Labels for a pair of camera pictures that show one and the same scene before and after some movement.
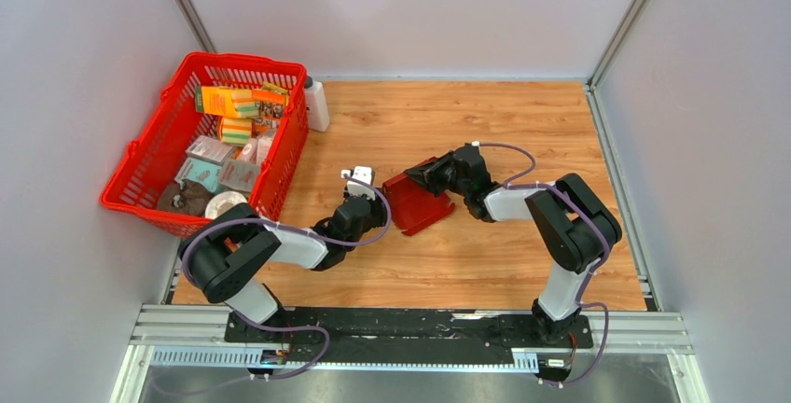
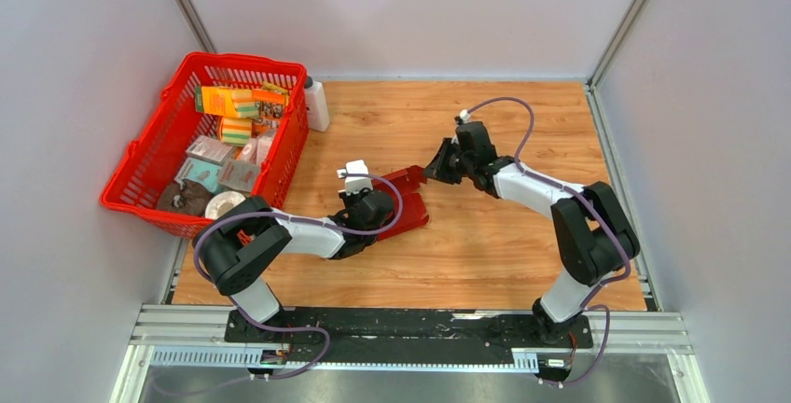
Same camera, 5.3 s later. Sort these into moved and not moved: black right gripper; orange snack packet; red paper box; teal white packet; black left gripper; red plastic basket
Moved: black right gripper; red paper box
Not moved: orange snack packet; red plastic basket; black left gripper; teal white packet
